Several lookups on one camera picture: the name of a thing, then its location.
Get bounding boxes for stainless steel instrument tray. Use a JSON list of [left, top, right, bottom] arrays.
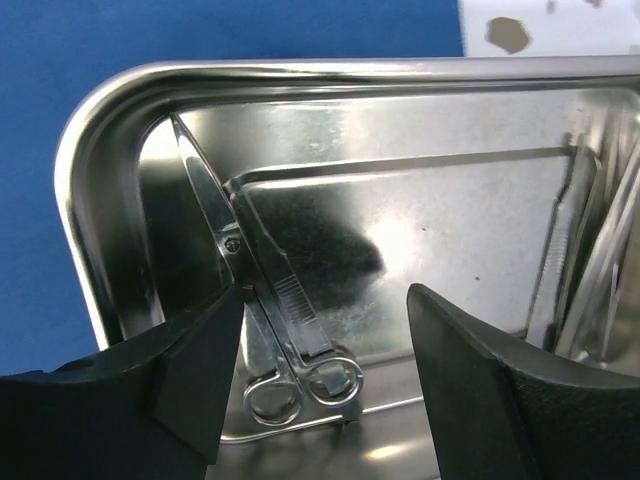
[[56, 56, 639, 479]]

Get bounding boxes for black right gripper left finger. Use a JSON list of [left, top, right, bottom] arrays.
[[1, 285, 244, 479]]

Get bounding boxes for blue surgical cloth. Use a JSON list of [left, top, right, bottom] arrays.
[[1, 1, 466, 375]]

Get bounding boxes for silver surgical scissors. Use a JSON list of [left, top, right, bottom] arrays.
[[169, 113, 365, 426]]

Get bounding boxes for silver tweezers in tray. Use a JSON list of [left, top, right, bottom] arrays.
[[525, 135, 639, 368]]

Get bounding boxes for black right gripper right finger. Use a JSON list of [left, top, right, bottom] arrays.
[[407, 283, 639, 479]]

